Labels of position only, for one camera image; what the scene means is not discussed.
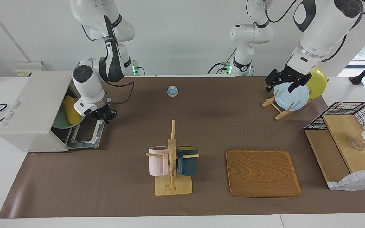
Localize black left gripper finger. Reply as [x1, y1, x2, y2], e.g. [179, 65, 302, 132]
[266, 70, 280, 93]
[286, 81, 301, 93]

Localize yellow corn cob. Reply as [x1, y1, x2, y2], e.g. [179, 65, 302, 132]
[63, 96, 82, 126]

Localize pale green plate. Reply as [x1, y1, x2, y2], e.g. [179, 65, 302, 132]
[52, 101, 85, 129]

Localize beige toaster oven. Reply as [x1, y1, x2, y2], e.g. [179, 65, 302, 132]
[0, 70, 106, 153]

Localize light blue plate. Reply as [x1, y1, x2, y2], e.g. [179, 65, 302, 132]
[273, 82, 310, 111]

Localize yellow plate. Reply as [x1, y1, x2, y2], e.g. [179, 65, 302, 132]
[306, 66, 328, 100]

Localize wooden plate rack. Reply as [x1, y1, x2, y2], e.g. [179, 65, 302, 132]
[261, 79, 329, 121]

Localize brown table mat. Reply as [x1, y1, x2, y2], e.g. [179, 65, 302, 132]
[0, 76, 365, 219]

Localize pink mug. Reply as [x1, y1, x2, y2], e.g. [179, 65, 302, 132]
[148, 146, 170, 177]

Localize small clear glass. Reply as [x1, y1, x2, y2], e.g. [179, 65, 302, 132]
[350, 137, 365, 152]

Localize white socket box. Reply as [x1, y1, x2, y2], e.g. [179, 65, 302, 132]
[14, 61, 44, 77]

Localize dark teal mug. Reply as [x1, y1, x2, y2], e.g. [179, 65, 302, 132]
[176, 146, 199, 177]

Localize wooden mug rack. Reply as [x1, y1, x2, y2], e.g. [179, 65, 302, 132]
[146, 120, 200, 196]

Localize brown wooden tray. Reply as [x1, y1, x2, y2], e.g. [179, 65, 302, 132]
[226, 149, 302, 198]

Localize white checked cloth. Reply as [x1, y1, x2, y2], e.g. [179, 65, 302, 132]
[326, 167, 365, 192]

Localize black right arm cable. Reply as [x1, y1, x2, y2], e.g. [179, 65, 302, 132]
[81, 15, 136, 105]

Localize black base cable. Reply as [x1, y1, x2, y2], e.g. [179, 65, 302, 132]
[208, 47, 237, 75]

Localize wire and wood shelf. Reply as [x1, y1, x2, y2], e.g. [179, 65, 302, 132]
[304, 101, 365, 191]

